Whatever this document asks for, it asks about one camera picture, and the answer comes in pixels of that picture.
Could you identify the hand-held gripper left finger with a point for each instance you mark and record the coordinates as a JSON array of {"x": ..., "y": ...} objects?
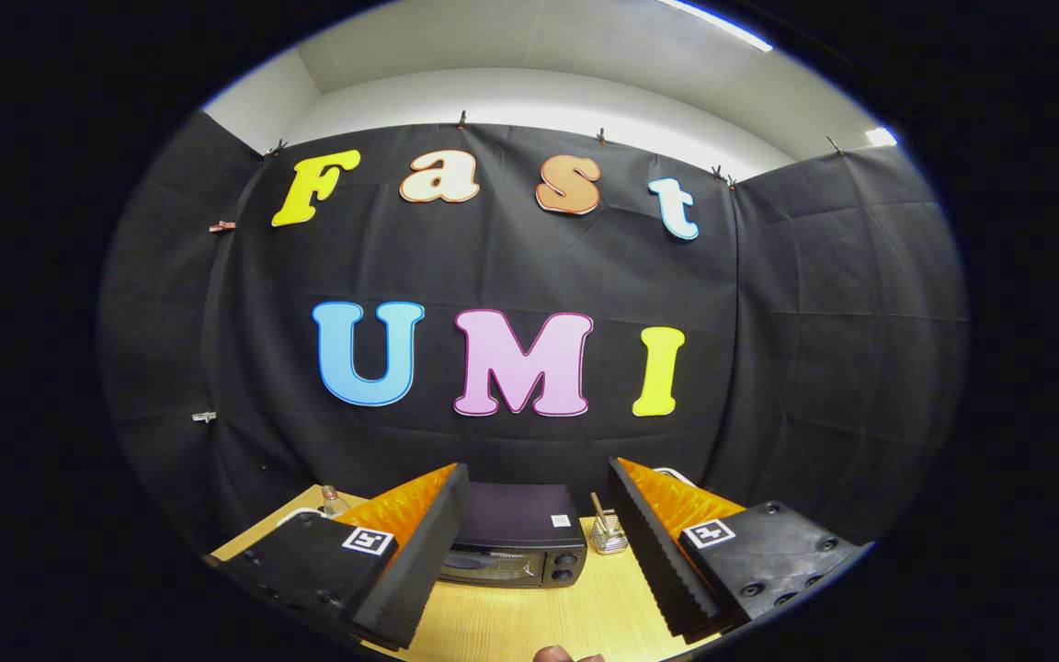
[{"x": 419, "y": 570}]

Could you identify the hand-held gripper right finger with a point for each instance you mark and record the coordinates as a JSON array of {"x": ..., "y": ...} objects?
[{"x": 654, "y": 556}]

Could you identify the black toaster oven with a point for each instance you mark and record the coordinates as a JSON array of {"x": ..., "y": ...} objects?
[{"x": 516, "y": 515}]

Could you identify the white bread toaster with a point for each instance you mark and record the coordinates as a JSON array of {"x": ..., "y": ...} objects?
[{"x": 674, "y": 475}]

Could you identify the wooden utensil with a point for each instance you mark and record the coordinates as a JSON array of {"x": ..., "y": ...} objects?
[{"x": 597, "y": 507}]

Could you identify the clear plastic water bottle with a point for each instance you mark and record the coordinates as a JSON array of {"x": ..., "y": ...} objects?
[{"x": 332, "y": 501}]

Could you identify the black backdrop cloth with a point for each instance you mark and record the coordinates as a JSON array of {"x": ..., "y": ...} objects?
[{"x": 511, "y": 267}]

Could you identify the row of black cloth clips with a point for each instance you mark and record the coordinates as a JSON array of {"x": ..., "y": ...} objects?
[{"x": 461, "y": 120}]

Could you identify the small ceiling light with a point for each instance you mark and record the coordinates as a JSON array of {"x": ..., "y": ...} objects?
[{"x": 881, "y": 137}]

